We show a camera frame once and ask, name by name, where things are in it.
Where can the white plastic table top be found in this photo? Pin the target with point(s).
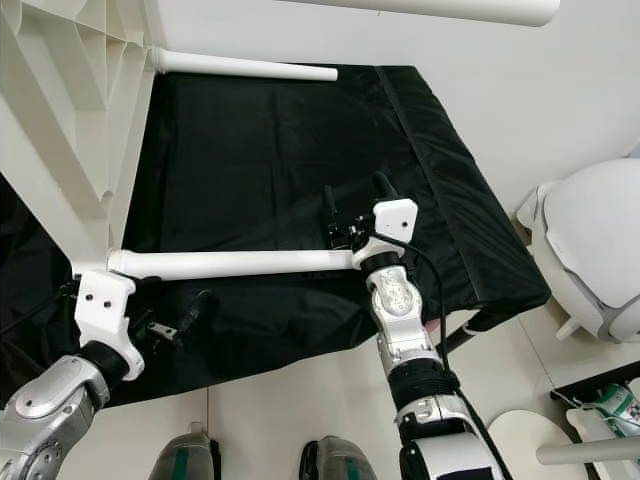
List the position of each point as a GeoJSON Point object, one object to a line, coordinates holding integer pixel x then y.
{"type": "Point", "coordinates": [50, 120]}

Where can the white plastic chair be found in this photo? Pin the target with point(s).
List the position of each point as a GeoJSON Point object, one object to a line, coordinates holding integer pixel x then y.
{"type": "Point", "coordinates": [590, 240]}

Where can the grey green robot right leg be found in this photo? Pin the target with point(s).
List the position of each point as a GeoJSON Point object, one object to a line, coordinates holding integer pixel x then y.
{"type": "Point", "coordinates": [340, 462]}

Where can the green white packet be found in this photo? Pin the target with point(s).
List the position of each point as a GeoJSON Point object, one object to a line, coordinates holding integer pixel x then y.
{"type": "Point", "coordinates": [618, 400]}

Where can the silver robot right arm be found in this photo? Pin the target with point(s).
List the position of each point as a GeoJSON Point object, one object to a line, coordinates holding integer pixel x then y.
{"type": "Point", "coordinates": [400, 320]}

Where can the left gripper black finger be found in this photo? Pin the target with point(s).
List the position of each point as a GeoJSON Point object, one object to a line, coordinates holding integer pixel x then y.
{"type": "Point", "coordinates": [196, 312]}

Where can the black table cloth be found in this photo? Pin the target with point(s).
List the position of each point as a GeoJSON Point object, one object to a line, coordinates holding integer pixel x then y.
{"type": "Point", "coordinates": [260, 160]}

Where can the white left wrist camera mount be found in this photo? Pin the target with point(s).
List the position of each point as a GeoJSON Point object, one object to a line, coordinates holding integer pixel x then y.
{"type": "Point", "coordinates": [105, 310]}

